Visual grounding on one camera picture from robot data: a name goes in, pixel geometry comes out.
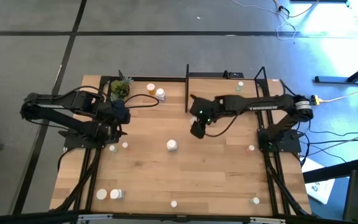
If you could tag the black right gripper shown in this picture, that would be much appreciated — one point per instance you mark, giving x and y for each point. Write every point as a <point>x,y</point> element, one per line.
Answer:
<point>204,109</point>

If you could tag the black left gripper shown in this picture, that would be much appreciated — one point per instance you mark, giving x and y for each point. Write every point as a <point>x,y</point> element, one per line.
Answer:
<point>120,113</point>

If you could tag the white melatonin supplement bottle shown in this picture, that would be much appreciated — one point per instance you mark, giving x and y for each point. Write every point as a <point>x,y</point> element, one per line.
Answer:
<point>160,94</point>
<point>171,145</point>
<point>117,193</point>

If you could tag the small green vial white cap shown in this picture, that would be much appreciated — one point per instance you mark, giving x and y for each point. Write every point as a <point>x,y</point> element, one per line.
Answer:
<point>240,85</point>
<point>255,200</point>
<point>113,148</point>

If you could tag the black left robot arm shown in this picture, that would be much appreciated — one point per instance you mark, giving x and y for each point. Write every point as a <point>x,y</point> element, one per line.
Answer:
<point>57,107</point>

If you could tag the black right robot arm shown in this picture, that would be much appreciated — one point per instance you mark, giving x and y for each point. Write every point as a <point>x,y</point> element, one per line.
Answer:
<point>259,107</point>

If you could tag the potted succulent plant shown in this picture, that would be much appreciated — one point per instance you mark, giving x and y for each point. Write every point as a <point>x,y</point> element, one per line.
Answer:
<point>120,89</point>

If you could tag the white printed paper bag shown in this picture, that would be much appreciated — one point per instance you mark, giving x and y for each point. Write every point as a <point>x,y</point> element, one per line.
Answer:
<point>319,186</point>

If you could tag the black desk beam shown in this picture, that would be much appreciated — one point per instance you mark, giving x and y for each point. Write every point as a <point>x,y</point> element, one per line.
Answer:
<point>331,171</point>

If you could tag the black gantry bar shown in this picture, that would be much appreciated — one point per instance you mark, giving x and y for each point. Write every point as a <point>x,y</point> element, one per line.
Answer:
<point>26,220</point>

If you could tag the black floor plug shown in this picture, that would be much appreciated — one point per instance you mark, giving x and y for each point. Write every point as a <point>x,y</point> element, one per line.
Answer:
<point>281,8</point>

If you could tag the grey desk foot bar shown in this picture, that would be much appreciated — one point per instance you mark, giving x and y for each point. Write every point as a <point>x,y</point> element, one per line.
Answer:
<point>337,80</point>

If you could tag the wooden shelf black frame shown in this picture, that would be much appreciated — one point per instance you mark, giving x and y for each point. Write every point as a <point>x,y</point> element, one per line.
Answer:
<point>222,88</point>

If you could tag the black bracket white label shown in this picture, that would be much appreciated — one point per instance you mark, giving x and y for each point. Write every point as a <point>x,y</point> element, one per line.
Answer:
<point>235,74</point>

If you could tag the silver aluminium extrusion bracket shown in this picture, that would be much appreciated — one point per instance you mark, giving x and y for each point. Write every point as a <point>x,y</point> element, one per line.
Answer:
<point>95,216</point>
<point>266,220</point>

